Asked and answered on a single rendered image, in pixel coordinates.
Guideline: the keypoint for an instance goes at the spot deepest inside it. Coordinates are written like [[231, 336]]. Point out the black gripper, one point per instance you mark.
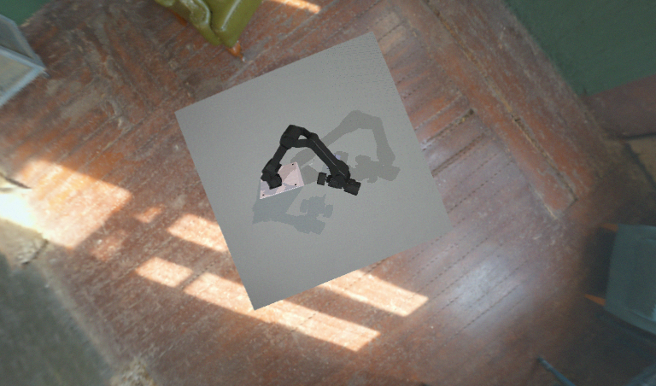
[[322, 178]]

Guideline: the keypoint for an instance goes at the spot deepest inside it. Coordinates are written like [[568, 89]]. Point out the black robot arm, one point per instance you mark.
[[340, 175]]

